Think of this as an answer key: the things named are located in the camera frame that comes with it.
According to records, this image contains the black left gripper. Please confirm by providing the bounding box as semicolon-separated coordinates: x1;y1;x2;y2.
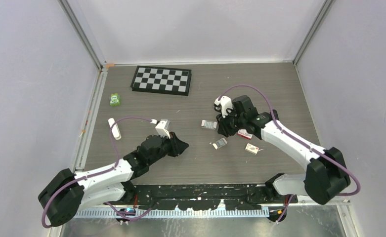
148;131;188;165

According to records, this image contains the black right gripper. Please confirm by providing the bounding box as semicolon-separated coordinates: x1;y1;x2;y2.
216;108;246;138

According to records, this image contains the white stapler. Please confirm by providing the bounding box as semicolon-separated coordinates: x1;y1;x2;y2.
108;118;122;140

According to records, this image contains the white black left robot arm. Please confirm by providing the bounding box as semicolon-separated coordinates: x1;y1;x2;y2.
38;132;189;228

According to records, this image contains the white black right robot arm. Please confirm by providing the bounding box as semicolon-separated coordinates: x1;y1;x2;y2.
214;95;351;204

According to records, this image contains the red staple box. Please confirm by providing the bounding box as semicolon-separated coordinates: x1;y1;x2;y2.
237;129;253;140

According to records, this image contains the white staple box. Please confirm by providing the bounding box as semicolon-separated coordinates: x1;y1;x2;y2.
245;143;259;155

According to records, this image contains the black white chessboard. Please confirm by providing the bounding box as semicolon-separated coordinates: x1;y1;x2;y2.
130;66;192;96

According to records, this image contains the green toy block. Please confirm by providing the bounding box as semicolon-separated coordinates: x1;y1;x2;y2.
109;93;121;107

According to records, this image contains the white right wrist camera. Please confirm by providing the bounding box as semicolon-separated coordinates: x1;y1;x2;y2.
214;96;233;118

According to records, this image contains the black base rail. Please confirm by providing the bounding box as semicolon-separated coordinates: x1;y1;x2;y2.
115;184;284;211

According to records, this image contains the slotted cable duct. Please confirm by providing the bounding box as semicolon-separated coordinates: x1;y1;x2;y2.
74;207;269;218

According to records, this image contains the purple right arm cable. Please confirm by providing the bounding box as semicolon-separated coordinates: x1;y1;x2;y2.
217;84;361;197

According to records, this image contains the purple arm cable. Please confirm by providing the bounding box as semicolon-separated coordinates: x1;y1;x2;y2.
41;116;157;229
217;84;361;197

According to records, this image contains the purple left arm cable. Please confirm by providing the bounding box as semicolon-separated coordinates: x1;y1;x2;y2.
41;116;157;229

